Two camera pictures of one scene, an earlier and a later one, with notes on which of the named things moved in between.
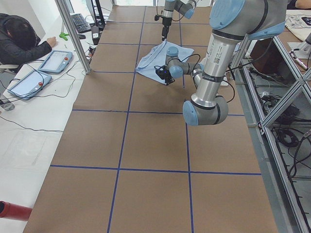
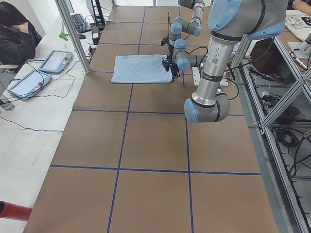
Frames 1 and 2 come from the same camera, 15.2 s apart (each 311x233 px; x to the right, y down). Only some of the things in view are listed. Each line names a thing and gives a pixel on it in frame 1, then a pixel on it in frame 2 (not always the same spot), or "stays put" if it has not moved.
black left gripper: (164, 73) -> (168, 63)
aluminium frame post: (69, 23) stays put
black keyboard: (81, 24) stays put
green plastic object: (63, 35) stays put
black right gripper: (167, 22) -> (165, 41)
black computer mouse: (81, 37) stays put
